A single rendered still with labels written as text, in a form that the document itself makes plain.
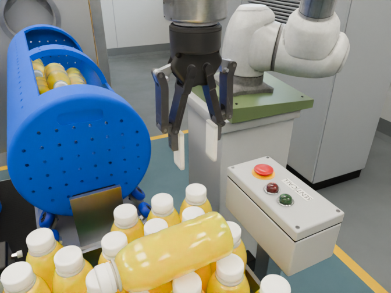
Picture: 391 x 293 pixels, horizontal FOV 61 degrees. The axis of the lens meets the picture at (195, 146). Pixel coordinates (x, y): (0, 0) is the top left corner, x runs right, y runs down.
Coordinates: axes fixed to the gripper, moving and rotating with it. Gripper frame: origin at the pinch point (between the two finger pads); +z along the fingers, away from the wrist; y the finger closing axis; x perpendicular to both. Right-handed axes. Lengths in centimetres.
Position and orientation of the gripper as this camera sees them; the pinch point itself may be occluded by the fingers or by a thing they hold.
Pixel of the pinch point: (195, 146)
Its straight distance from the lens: 56.7
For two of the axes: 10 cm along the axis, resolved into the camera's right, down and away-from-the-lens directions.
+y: -9.0, 2.2, -3.9
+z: 0.0, 8.7, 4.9
